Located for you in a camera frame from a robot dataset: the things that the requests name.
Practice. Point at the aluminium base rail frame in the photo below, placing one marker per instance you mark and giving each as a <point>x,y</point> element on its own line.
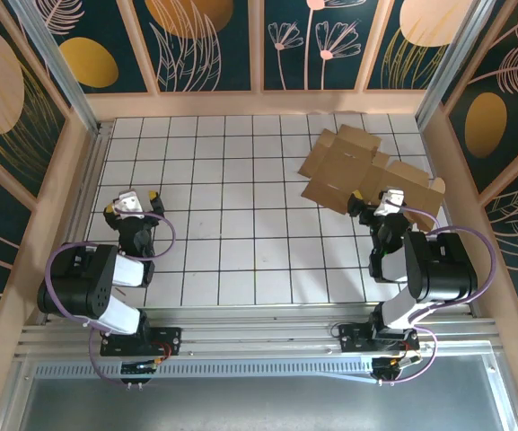
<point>263,334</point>

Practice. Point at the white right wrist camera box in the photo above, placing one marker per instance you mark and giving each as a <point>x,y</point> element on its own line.
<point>388,203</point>

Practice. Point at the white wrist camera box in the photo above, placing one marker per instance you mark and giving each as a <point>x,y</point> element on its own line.
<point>129,202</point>
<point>388,203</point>

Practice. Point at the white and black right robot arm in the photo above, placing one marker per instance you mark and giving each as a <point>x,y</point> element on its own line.
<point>442,269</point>

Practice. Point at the grey metal sheet tray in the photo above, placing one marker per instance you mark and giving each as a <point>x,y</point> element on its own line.
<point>263,404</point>

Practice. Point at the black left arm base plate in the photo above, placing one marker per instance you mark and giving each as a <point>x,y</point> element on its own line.
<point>171,336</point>

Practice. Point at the aluminium side rail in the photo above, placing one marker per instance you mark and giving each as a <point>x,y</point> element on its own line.
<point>89,188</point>

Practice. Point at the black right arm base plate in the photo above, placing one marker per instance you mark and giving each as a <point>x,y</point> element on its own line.
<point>350,339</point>

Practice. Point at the aluminium corner post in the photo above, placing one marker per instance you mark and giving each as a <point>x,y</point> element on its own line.
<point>57,67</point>
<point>455,58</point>

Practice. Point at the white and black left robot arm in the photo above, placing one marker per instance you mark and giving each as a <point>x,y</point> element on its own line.
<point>83,283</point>

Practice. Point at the brown cardboard paper box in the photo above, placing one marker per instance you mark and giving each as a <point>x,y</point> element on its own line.
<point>344,170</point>

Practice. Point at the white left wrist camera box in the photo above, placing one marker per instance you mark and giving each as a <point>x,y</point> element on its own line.
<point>129,202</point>

